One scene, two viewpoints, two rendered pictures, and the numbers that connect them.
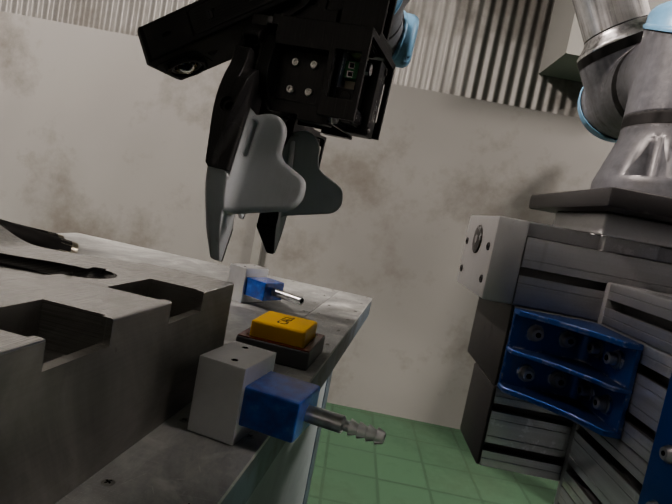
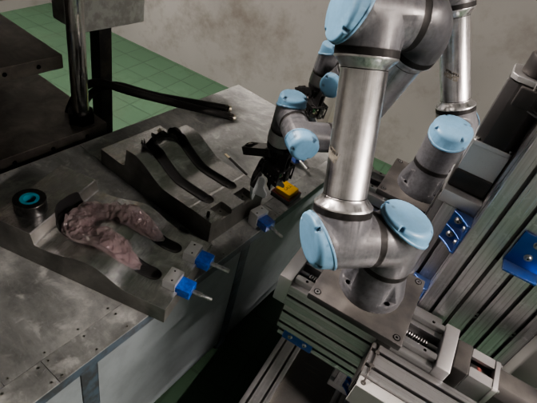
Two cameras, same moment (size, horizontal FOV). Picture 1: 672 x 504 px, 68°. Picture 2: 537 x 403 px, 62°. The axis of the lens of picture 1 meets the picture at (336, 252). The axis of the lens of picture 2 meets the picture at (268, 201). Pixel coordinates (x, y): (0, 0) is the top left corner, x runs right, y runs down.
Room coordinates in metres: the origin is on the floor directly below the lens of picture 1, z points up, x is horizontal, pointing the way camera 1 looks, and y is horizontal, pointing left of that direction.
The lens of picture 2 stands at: (-0.69, -0.30, 1.80)
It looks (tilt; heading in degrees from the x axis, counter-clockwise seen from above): 39 degrees down; 18
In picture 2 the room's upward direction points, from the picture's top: 16 degrees clockwise
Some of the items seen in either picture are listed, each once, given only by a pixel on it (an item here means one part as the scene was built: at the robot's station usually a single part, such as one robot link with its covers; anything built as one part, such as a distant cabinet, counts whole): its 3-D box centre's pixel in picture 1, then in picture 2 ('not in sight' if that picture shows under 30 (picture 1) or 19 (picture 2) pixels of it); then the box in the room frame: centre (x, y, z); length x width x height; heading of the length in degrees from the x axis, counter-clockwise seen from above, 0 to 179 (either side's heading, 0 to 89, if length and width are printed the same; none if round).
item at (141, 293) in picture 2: not in sight; (108, 237); (-0.03, 0.32, 0.85); 0.50 x 0.26 x 0.11; 98
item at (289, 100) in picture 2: not in sight; (289, 113); (0.32, 0.03, 1.23); 0.09 x 0.08 x 0.11; 41
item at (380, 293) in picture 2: not in sight; (377, 273); (0.09, -0.34, 1.09); 0.15 x 0.15 x 0.10
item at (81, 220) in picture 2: not in sight; (111, 225); (-0.03, 0.32, 0.90); 0.26 x 0.18 x 0.08; 98
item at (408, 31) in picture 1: (377, 31); not in sight; (0.74, 0.00, 1.23); 0.11 x 0.11 x 0.08; 84
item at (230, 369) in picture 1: (293, 408); (268, 225); (0.33, 0.01, 0.83); 0.13 x 0.05 x 0.05; 73
